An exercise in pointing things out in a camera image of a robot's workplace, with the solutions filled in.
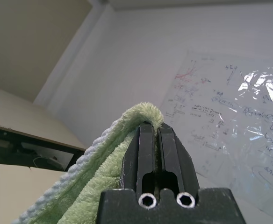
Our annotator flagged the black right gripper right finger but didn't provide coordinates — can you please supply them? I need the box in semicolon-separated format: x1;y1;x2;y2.
157;123;201;191

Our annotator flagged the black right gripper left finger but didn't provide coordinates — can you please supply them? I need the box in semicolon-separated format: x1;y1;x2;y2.
121;124;157;191

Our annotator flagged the green towel with white edge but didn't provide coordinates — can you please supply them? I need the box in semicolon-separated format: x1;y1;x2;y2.
11;102;165;224

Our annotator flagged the whiteboard film with writing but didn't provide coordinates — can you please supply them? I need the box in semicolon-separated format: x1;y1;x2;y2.
161;48;273;224

